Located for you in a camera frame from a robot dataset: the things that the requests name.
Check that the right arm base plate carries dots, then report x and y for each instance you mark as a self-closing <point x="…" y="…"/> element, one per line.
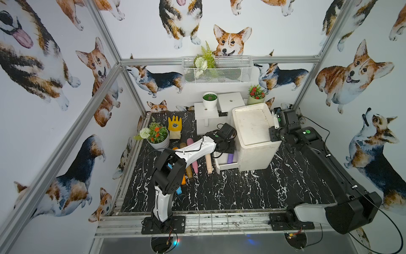
<point x="283" y="221"/>

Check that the yellow work glove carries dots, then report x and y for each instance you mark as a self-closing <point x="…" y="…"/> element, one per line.
<point x="175" y="127"/>

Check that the blue microphone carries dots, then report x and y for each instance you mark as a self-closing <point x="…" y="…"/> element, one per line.
<point x="178" y="191"/>

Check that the purple microphone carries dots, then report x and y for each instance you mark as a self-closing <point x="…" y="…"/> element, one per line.
<point x="230" y="158"/>

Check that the white cup green top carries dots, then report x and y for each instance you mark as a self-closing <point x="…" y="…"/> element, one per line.
<point x="210" y="100"/>

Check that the beige cream microphone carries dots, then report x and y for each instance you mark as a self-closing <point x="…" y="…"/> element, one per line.
<point x="209" y="165"/>

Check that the orange flower white pot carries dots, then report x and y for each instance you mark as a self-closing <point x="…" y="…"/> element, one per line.
<point x="156" y="134"/>

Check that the orange microphone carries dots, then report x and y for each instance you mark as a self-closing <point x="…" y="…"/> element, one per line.
<point x="183" y="178"/>

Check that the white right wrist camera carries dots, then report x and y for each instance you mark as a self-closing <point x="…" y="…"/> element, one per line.
<point x="276" y="120"/>

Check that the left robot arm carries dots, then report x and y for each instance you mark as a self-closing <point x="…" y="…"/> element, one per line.
<point x="166" y="181"/>

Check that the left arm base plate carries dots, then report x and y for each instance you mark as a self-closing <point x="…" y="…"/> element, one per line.
<point x="152" y="226"/>

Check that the green fern white flowers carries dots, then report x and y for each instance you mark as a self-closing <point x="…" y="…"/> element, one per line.
<point x="204" y="61"/>

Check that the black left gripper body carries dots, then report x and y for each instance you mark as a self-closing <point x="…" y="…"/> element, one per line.
<point x="227" y="146"/>

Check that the red flower pot plant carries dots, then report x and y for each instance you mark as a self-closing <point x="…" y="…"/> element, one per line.
<point x="256" y="95"/>

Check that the gold brown microphone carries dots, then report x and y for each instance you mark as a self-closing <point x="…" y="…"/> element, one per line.
<point x="188" y="168"/>

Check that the white stepped display stand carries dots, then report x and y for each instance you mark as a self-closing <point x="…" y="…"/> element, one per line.
<point x="210" y="114"/>

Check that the white wire wall basket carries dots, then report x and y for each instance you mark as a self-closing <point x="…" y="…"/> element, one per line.
<point x="228" y="70"/>

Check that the white bottom drawer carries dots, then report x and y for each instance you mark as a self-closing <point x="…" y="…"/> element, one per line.
<point x="221" y="162"/>

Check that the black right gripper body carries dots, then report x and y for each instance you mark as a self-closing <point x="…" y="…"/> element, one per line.
<point x="276" y="135"/>

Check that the pink microphone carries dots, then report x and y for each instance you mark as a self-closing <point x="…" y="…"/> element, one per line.
<point x="194" y="164"/>

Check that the white drawer cabinet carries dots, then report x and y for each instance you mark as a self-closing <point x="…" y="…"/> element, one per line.
<point x="255" y="150"/>

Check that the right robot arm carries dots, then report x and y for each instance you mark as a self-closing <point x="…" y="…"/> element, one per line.
<point x="354" y="206"/>

